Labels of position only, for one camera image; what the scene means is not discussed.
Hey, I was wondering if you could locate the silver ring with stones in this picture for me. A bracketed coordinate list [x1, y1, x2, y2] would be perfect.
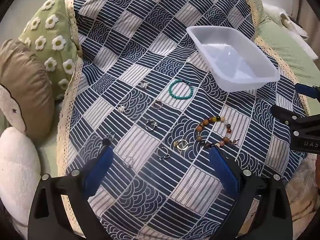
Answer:
[145, 118, 158, 130]

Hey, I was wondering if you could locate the white plush pillow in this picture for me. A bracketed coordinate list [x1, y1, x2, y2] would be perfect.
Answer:
[0, 127, 42, 230]

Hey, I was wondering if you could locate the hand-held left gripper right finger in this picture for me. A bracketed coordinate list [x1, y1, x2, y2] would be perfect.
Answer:
[209, 146, 293, 240]

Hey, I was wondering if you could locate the translucent plastic container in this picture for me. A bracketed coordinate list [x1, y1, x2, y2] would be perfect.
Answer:
[186, 26, 281, 93]

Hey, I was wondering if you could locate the gold ring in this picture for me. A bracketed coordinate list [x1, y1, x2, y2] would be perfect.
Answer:
[173, 139, 190, 152]

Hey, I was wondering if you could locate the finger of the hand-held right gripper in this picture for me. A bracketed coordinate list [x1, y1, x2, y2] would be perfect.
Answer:
[294, 83, 320, 101]
[270, 104, 320, 130]

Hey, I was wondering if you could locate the green daisy pillow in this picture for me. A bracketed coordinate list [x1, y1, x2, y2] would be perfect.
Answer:
[19, 0, 83, 100]

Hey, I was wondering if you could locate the green bead bracelet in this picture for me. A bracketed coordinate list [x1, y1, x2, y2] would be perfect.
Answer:
[169, 79, 195, 99]

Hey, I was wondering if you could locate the blue white patchwork cloth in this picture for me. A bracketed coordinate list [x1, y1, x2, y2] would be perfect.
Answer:
[56, 0, 310, 240]

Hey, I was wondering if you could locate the black bead bow ring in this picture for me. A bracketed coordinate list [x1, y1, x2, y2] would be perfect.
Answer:
[155, 146, 171, 160]

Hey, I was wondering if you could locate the brown bead bracelet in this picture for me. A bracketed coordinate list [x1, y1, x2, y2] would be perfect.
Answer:
[195, 115, 240, 149]

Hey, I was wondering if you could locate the beige fluffy blanket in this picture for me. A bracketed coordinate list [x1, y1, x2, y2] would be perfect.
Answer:
[282, 152, 320, 230]

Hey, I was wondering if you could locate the white fluffy cloth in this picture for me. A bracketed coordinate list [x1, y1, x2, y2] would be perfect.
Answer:
[263, 3, 318, 60]

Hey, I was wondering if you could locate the brown pillow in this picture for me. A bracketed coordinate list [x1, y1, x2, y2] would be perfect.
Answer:
[0, 39, 55, 140]

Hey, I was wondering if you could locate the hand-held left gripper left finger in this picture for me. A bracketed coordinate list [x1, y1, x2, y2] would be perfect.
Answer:
[28, 137, 114, 240]

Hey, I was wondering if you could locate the cream plush toy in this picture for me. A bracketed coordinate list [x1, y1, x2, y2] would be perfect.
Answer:
[0, 84, 27, 133]

